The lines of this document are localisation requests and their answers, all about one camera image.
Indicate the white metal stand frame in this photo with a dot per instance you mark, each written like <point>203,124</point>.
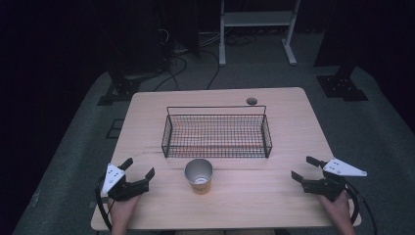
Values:
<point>257,18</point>

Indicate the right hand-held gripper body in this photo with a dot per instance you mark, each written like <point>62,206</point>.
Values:
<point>326,186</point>

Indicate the small dark grey round disc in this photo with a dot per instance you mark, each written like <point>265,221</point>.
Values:
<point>251,101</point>

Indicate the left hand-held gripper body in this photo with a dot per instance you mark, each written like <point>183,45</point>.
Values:
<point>125,191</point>

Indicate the person's left hand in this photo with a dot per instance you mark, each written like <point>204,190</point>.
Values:
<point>122,212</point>

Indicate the black stand base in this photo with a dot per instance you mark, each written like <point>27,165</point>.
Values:
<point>342,88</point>
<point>122,89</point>

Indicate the person's right hand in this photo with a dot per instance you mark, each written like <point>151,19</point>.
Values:
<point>339,209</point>

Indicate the orange cup with silver inside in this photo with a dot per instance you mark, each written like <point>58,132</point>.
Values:
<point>199,186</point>

